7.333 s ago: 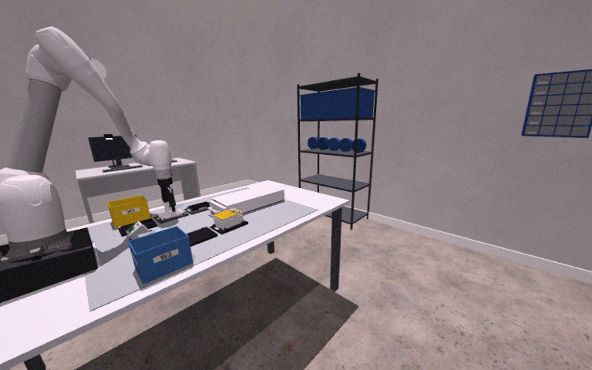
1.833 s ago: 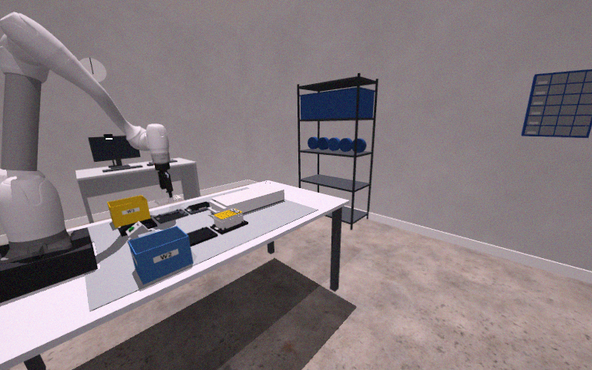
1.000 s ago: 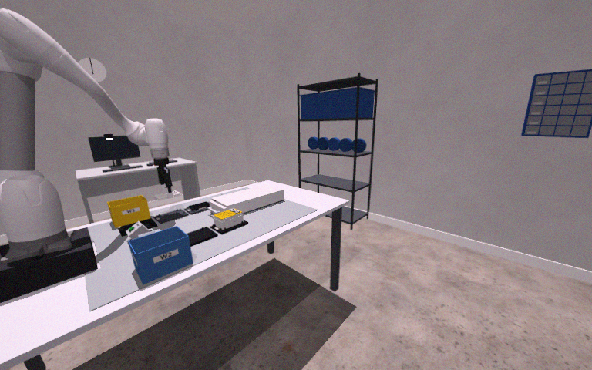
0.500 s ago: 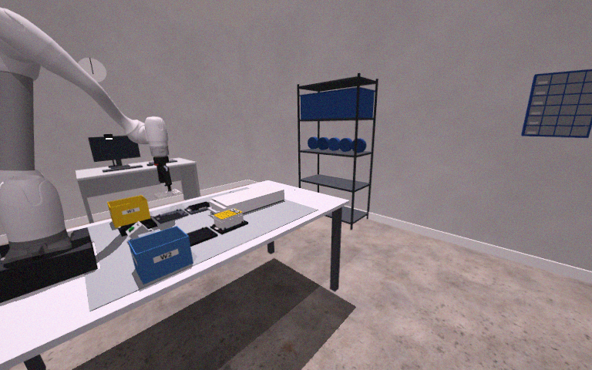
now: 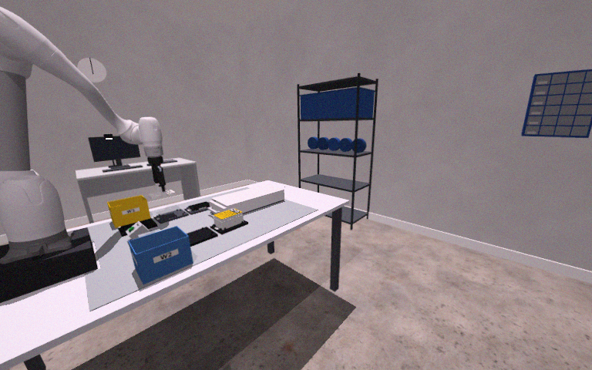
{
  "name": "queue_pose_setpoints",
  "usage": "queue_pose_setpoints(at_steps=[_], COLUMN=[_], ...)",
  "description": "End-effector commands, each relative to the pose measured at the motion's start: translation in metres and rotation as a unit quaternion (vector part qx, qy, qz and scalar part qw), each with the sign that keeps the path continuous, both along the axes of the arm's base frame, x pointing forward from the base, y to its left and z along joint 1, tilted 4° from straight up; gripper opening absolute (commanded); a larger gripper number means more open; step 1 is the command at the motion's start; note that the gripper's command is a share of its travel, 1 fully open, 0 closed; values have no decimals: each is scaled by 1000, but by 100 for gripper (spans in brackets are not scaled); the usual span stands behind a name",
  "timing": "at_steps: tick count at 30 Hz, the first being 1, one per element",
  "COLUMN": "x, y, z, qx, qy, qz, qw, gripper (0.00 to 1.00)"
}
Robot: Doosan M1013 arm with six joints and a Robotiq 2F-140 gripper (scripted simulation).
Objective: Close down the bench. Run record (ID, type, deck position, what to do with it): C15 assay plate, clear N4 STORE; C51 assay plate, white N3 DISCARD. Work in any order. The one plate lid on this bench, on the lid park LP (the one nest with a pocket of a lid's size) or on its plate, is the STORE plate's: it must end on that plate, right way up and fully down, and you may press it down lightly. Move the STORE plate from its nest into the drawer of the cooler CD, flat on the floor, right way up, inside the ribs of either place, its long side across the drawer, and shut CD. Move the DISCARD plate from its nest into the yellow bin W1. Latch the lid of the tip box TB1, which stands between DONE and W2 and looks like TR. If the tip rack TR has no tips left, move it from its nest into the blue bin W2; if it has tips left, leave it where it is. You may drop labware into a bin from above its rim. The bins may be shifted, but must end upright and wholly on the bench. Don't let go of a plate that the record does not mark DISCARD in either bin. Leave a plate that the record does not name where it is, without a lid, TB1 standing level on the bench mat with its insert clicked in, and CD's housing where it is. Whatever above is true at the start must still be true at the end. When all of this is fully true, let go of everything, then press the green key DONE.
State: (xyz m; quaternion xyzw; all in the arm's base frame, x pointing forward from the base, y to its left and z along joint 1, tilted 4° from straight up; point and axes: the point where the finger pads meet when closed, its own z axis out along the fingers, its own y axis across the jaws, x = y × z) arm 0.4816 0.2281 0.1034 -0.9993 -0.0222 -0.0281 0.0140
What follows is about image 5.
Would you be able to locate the blue bin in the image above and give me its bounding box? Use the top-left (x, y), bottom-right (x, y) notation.
top-left (128, 226), bottom-right (193, 284)

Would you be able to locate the grey bench mat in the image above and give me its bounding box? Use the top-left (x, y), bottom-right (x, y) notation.
top-left (85, 187), bottom-right (318, 312)

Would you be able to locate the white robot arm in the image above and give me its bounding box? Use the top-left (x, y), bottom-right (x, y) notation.
top-left (0, 7), bottom-right (163, 264)

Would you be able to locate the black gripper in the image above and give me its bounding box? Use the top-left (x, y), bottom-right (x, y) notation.
top-left (147, 156), bottom-right (167, 197)

